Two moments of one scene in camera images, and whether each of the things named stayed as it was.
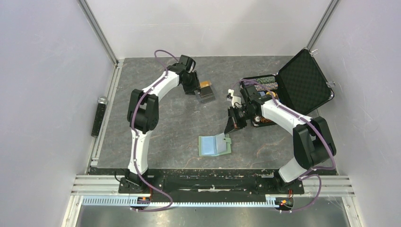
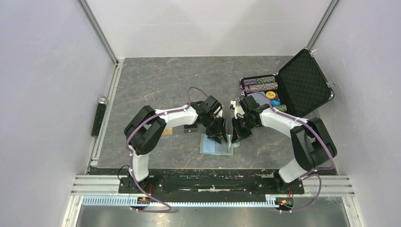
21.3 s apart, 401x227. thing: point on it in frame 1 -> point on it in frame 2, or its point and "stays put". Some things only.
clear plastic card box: (205, 93) -> (187, 130)
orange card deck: (204, 84) -> (168, 131)
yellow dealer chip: (269, 93) stays put
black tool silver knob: (102, 101) stays put
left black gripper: (196, 85) -> (219, 133)
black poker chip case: (301, 85) stays put
